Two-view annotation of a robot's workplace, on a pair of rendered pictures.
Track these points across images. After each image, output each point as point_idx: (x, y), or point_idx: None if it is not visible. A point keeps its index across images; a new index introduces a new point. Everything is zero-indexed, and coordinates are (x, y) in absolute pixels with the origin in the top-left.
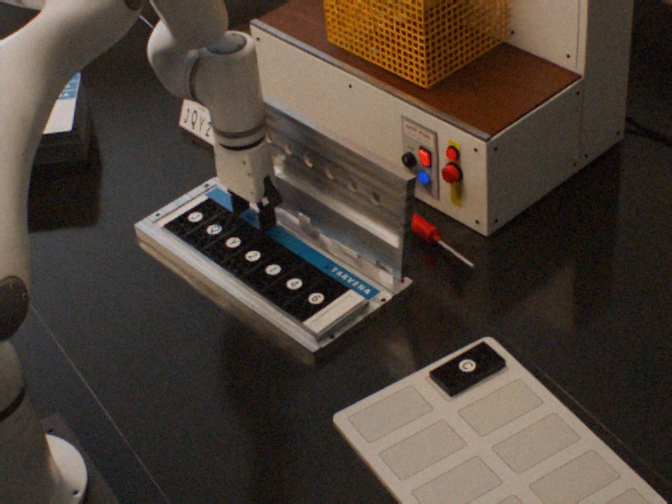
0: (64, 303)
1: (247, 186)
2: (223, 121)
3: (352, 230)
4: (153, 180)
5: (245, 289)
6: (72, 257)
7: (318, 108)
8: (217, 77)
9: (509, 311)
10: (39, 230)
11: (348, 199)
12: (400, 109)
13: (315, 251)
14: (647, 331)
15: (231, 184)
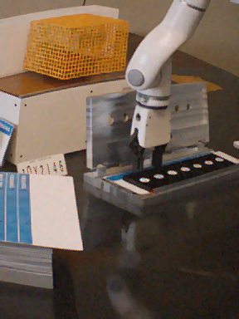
0: (208, 225)
1: (168, 131)
2: (169, 88)
3: (185, 134)
4: (78, 201)
5: (212, 173)
6: (163, 225)
7: (62, 126)
8: (171, 61)
9: (214, 139)
10: (130, 235)
11: (176, 119)
12: (122, 85)
13: (177, 160)
14: (225, 123)
15: (156, 139)
